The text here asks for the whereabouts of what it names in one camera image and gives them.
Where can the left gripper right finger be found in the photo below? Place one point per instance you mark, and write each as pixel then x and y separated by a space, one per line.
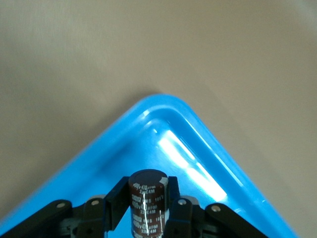
pixel 180 215

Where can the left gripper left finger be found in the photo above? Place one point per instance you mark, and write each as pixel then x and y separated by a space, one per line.
pixel 116 198

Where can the blue plastic tray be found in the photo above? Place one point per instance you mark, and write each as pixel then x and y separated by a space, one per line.
pixel 198 138

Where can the small black terminal block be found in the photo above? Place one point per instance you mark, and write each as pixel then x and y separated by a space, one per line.
pixel 148 198

